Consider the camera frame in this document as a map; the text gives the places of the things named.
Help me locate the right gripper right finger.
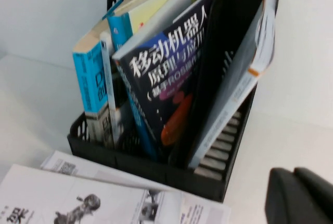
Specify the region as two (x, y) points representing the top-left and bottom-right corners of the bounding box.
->
(295, 166), (333, 206)

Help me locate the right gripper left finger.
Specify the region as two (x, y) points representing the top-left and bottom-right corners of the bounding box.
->
(265, 168), (333, 224)

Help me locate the dark mobile robot ROS book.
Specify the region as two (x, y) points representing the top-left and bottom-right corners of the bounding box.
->
(111, 0), (214, 162)

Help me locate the grey book with orange trim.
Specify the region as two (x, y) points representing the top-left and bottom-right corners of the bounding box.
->
(187, 0), (277, 169)

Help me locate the black plastic book stand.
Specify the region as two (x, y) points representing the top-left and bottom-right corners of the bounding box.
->
(67, 0), (283, 203)

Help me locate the thin white spine book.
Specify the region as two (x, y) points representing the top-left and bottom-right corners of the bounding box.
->
(99, 31), (120, 144)

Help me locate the white book with QR code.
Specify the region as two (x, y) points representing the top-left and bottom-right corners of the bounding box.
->
(40, 150), (231, 224)

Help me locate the cyan paperback book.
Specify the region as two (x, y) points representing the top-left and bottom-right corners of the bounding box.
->
(72, 0), (123, 148)

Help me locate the dark blue robotics book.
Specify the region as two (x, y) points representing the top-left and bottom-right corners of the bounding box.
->
(0, 163), (183, 224)

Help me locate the blue spine hardcover book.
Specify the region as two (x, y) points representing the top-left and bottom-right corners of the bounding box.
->
(107, 0), (198, 53)

